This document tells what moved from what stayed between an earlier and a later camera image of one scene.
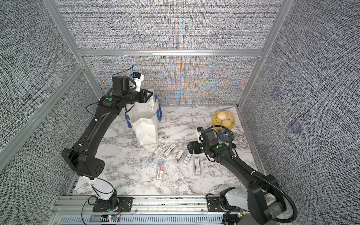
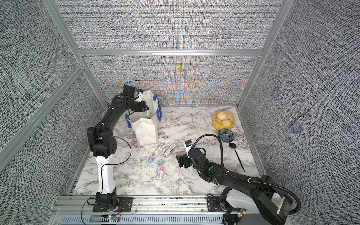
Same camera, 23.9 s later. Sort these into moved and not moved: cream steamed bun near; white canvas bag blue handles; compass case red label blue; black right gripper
Moved: black right gripper
Not moved: cream steamed bun near; compass case red label blue; white canvas bag blue handles
